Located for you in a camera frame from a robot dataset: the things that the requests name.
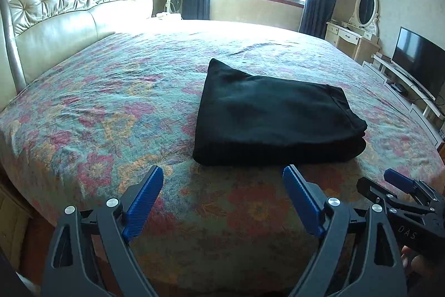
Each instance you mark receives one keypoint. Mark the floral bedspread bed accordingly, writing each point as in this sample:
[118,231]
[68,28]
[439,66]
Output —
[104,109]

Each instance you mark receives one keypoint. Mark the white television stand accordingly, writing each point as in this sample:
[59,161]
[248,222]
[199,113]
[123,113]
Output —
[382,65]

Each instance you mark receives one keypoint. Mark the black flat television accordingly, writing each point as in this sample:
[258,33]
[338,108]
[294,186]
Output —
[420,57]

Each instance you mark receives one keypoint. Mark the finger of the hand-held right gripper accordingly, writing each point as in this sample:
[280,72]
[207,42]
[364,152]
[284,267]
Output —
[373,191]
[399,180]

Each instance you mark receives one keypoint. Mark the black pants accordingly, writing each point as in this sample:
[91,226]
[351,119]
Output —
[271,116]

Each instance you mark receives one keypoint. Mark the white dressing table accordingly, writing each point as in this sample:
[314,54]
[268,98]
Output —
[347,37]

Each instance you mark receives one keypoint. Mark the white electric fan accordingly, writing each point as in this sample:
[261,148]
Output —
[175,1]

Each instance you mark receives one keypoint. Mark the beige tufted leather headboard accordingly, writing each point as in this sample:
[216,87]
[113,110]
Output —
[62,32]

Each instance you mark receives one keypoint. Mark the white bedside table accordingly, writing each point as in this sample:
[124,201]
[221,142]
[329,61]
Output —
[168,17]

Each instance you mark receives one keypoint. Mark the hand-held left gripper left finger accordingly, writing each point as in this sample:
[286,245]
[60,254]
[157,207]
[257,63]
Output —
[144,201]

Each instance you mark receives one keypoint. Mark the black set-top box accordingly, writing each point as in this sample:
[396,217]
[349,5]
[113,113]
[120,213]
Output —
[399,88]

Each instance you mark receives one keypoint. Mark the person's right hand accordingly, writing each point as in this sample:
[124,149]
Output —
[420,265]

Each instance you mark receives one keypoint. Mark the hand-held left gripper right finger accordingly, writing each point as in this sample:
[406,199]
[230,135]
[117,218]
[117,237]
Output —
[301,201]

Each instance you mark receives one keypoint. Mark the white oval vanity mirror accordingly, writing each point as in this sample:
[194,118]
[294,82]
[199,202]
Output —
[366,6]

